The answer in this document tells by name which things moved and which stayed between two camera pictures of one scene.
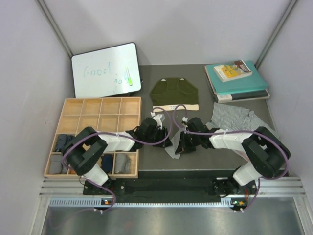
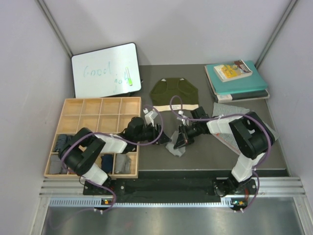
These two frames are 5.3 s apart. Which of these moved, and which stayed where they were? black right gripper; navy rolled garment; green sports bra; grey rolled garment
Moved: black right gripper
Stayed: navy rolled garment; grey rolled garment; green sports bra
